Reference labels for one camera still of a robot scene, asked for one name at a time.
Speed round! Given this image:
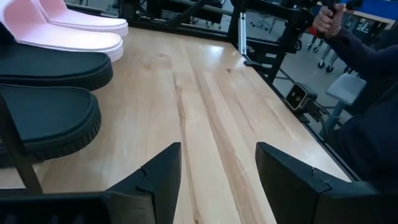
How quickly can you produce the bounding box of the silver metal bracket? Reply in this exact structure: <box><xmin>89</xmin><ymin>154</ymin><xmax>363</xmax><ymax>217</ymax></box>
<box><xmin>237</xmin><ymin>11</ymin><xmax>249</xmax><ymax>56</ymax></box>

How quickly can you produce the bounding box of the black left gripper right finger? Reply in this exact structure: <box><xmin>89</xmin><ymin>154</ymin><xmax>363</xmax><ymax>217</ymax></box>
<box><xmin>255</xmin><ymin>142</ymin><xmax>332</xmax><ymax>224</ymax></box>

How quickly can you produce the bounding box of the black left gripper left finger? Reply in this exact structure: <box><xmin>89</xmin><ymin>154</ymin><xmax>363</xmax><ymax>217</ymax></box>
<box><xmin>105</xmin><ymin>142</ymin><xmax>182</xmax><ymax>224</ymax></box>

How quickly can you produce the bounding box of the person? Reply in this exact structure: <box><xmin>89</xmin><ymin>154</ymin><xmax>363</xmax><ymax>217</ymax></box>
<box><xmin>312</xmin><ymin>2</ymin><xmax>398</xmax><ymax>190</ymax></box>

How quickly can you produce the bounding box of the small black table camera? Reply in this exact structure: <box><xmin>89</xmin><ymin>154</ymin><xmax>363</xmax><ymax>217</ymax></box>
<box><xmin>285</xmin><ymin>82</ymin><xmax>319</xmax><ymax>113</ymax></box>

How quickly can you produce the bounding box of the pink rubber slide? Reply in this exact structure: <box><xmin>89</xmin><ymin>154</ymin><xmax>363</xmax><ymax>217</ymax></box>
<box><xmin>0</xmin><ymin>0</ymin><xmax>124</xmax><ymax>63</ymax></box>
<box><xmin>36</xmin><ymin>0</ymin><xmax>129</xmax><ymax>38</ymax></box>

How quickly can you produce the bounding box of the black rubber slide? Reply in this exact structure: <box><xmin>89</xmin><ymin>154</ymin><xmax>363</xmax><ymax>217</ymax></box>
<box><xmin>0</xmin><ymin>23</ymin><xmax>114</xmax><ymax>92</ymax></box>
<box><xmin>0</xmin><ymin>83</ymin><xmax>103</xmax><ymax>169</ymax></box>

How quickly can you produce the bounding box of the wooden shelf black metal frame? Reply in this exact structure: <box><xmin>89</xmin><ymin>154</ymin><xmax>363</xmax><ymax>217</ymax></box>
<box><xmin>0</xmin><ymin>92</ymin><xmax>44</xmax><ymax>196</ymax></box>

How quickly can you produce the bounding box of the black camera cable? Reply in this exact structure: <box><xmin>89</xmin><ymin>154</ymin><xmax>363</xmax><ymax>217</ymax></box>
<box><xmin>297</xmin><ymin>101</ymin><xmax>331</xmax><ymax>142</ymax></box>

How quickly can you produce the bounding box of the grey stool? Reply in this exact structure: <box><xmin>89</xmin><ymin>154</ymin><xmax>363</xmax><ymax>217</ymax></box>
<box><xmin>325</xmin><ymin>73</ymin><xmax>368</xmax><ymax>133</ymax></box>

